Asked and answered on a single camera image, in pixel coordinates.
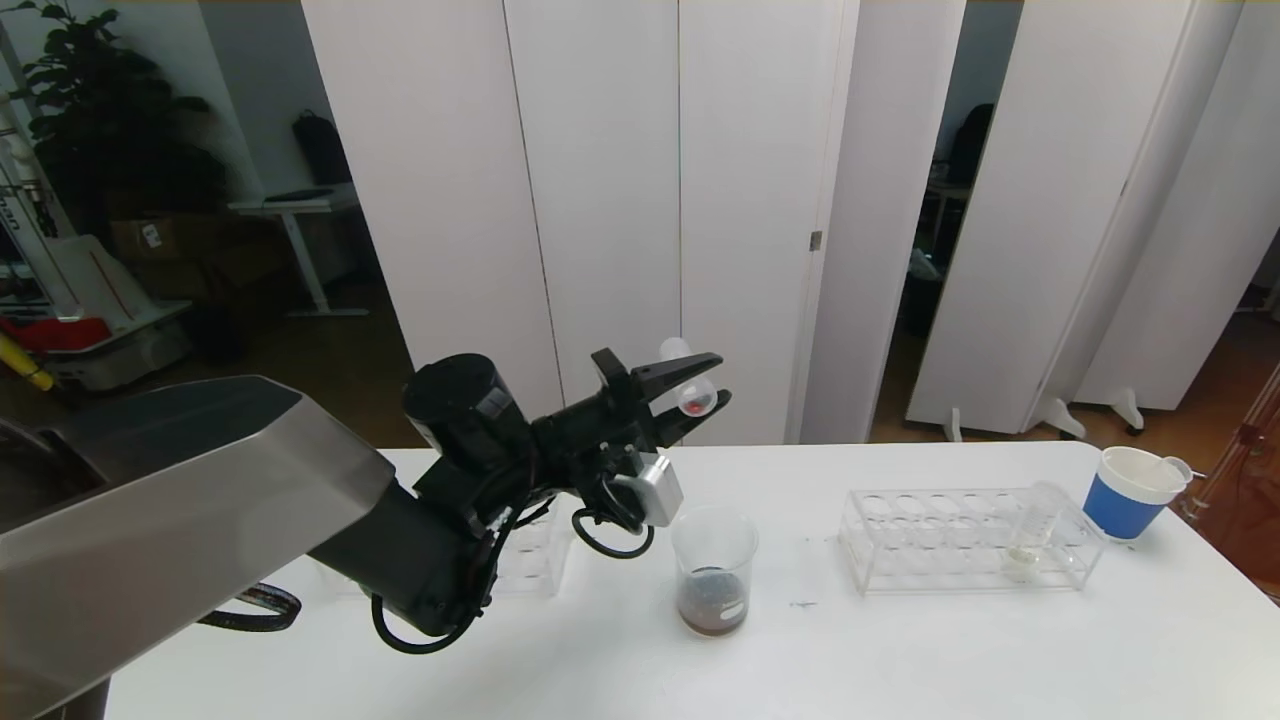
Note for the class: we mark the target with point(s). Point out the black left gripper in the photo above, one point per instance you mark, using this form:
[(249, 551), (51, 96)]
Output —
[(616, 393)]

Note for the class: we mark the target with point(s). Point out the red liquid test tube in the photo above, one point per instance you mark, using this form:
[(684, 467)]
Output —
[(700, 402)]

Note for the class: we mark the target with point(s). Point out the yellow liquid test tube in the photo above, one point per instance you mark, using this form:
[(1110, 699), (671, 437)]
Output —
[(1022, 555)]

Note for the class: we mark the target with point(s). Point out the clear plastic test tube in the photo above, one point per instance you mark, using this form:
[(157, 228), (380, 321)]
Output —
[(1178, 468)]

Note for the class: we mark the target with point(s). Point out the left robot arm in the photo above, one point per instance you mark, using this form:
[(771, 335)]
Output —
[(200, 500)]

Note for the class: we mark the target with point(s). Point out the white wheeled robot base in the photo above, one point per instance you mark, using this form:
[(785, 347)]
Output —
[(100, 290)]

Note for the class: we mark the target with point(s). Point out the clear glass beaker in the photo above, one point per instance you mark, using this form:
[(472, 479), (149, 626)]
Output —
[(712, 610)]

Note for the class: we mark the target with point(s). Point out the clear acrylic test tube rack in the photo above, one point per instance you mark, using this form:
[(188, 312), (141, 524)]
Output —
[(960, 565), (530, 570)]

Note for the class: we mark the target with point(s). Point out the white folding partition screen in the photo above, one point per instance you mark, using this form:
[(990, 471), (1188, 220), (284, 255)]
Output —
[(1050, 150), (600, 200)]

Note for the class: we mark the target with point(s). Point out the black office chair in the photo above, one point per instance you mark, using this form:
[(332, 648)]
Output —
[(968, 145)]

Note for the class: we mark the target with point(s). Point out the black backpack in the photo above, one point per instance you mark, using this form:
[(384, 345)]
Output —
[(320, 150)]

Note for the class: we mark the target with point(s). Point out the white standing desk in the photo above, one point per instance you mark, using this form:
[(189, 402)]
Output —
[(285, 205)]

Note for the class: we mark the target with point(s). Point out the blue white paper cup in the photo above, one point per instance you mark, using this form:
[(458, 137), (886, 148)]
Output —
[(1120, 512)]

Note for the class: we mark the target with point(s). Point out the brown cardboard box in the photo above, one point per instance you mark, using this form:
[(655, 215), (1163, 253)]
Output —
[(150, 240)]

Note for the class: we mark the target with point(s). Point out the dark green potted plant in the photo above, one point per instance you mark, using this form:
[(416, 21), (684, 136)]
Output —
[(110, 130)]

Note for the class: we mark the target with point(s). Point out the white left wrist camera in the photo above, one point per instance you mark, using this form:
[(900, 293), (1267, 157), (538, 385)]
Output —
[(655, 490)]

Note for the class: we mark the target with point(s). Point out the clear tube frame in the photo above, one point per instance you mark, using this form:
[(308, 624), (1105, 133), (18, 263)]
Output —
[(1245, 436)]

